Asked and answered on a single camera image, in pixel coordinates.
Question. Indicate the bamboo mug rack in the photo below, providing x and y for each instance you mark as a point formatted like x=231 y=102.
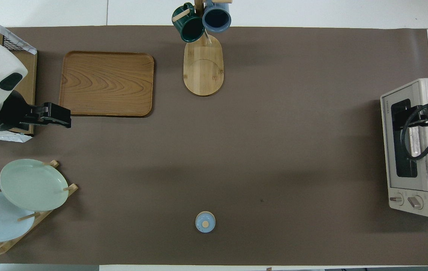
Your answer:
x=202 y=71

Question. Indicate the blue mug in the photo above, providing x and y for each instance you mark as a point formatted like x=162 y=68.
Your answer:
x=216 y=19

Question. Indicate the glass oven door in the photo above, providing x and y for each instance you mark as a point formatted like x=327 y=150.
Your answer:
x=398 y=158

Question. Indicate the white folded cloth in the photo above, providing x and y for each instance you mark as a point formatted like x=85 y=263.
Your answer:
x=18 y=43

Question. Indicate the silver oven knob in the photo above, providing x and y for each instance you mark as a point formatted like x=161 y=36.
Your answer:
x=396 y=199
x=416 y=202

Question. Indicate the small blue dome bell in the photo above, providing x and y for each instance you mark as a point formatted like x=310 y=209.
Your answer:
x=205 y=222

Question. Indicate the brown table mat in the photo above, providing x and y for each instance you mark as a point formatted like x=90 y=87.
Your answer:
x=236 y=150

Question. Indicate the brown wooden tray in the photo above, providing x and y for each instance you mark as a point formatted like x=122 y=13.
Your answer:
x=105 y=84

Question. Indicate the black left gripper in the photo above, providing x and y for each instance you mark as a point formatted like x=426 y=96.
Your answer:
x=11 y=113

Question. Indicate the wooden plate rack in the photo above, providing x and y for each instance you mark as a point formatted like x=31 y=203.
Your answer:
x=72 y=188

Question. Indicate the dark green mug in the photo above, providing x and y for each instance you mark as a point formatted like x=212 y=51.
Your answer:
x=193 y=30

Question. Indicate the pale green plate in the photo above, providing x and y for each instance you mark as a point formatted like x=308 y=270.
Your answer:
x=33 y=184

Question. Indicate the marbled white shelf panel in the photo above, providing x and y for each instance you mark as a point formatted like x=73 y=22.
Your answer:
x=3 y=136

